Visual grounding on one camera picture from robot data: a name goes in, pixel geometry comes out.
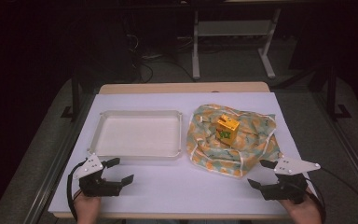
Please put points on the white metal desk frame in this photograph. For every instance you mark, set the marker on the white metal desk frame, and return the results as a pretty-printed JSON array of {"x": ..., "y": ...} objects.
[{"x": 233, "y": 28}]

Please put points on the person's right hand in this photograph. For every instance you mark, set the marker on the person's right hand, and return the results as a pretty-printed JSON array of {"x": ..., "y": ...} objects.
[{"x": 304, "y": 214}]

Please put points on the aluminium rail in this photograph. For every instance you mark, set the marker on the aluminium rail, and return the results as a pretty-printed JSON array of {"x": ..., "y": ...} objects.
[
  {"x": 56, "y": 161},
  {"x": 348, "y": 146}
]

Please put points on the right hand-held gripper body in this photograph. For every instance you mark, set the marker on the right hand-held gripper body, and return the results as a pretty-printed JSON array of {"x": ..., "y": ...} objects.
[{"x": 287, "y": 189}]

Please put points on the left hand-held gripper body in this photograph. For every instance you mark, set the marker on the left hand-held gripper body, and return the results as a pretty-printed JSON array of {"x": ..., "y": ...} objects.
[{"x": 99, "y": 186}]

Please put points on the yellow drink carton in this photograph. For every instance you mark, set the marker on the yellow drink carton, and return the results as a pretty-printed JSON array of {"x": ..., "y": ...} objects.
[{"x": 227, "y": 130}]

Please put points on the white plastic tray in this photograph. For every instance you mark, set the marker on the white plastic tray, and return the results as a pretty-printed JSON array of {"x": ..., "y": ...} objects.
[{"x": 140, "y": 137}]

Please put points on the lemon print cloth bag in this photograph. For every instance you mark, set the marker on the lemon print cloth bag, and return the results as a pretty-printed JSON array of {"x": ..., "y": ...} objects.
[{"x": 254, "y": 140}]

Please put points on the black metal stand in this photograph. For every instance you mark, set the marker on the black metal stand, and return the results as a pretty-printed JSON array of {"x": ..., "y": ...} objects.
[
  {"x": 332, "y": 93},
  {"x": 75, "y": 96}
]

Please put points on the person's left hand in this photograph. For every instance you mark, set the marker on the person's left hand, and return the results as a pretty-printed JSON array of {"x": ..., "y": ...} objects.
[{"x": 87, "y": 210}]

